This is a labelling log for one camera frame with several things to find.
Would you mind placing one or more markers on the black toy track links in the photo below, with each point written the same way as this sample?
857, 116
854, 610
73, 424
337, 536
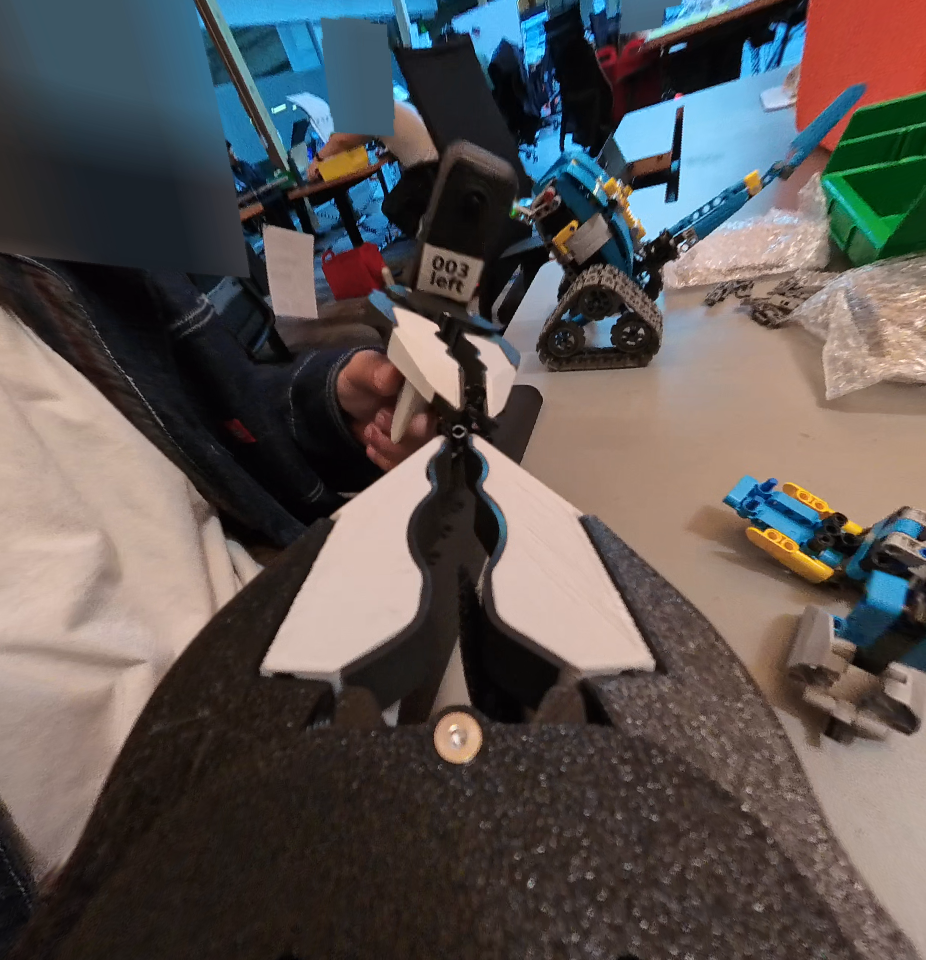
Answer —
762, 304

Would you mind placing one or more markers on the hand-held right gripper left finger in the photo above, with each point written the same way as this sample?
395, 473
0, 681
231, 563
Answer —
350, 592

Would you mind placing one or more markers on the blue yellow brick assembly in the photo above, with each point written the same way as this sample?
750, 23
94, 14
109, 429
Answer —
882, 607

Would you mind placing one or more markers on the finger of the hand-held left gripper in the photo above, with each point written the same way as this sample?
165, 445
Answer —
500, 371
425, 360

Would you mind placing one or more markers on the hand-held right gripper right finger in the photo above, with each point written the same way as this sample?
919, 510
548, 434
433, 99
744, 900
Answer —
560, 585

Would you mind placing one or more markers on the yellow bin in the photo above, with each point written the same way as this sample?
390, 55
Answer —
343, 163

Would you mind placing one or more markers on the person's left forearm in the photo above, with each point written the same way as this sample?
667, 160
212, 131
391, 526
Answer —
305, 435

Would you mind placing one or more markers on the wooden table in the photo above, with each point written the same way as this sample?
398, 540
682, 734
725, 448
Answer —
335, 184

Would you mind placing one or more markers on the red bin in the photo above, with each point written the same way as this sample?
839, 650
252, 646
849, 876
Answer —
354, 274

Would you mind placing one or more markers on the white pole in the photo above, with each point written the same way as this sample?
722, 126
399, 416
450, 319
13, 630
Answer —
245, 82

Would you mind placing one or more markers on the person's white shirt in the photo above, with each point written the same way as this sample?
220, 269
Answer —
80, 562

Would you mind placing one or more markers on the grey desk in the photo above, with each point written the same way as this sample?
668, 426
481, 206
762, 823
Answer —
657, 435

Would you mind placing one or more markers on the black connector brick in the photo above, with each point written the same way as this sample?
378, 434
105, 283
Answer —
476, 409

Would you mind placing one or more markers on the green storage bin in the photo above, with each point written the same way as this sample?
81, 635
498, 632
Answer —
890, 202

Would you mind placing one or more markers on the blue toy tracked crane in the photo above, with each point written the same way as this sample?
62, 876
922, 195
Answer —
590, 225

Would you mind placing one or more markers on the white paper sheet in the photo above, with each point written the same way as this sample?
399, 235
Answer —
290, 274

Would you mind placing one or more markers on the person's left hand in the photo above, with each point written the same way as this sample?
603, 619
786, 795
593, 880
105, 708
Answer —
365, 397

